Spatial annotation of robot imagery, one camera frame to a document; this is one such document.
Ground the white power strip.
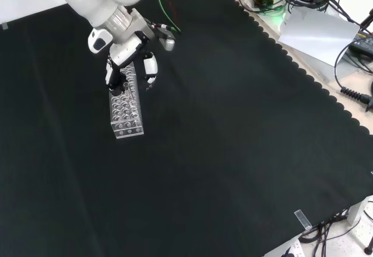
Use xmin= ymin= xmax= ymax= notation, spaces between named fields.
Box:
xmin=279 ymin=238 xmax=306 ymax=257

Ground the black bench cloth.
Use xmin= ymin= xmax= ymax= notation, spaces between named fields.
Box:
xmin=0 ymin=0 xmax=373 ymax=257

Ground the black power adapter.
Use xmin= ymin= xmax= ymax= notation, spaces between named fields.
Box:
xmin=349 ymin=30 xmax=373 ymax=56

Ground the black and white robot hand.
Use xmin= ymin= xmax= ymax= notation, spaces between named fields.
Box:
xmin=87 ymin=28 xmax=160 ymax=97

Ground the black floor cable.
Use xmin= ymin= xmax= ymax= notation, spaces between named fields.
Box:
xmin=298 ymin=200 xmax=373 ymax=257

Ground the clear glass test tube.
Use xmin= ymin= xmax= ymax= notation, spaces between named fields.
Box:
xmin=128 ymin=80 xmax=140 ymax=118

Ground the black cable with ribbed plug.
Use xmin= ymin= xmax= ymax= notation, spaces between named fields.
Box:
xmin=333 ymin=40 xmax=373 ymax=112

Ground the clear plastic test tube rack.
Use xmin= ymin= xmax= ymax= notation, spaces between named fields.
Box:
xmin=108 ymin=64 xmax=146 ymax=140

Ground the green cable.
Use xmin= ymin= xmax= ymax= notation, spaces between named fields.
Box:
xmin=156 ymin=0 xmax=182 ymax=34

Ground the pale board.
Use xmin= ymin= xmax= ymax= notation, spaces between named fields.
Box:
xmin=278 ymin=8 xmax=361 ymax=83

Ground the clear cloth clip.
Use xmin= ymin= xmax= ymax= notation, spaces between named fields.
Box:
xmin=293 ymin=209 xmax=312 ymax=232

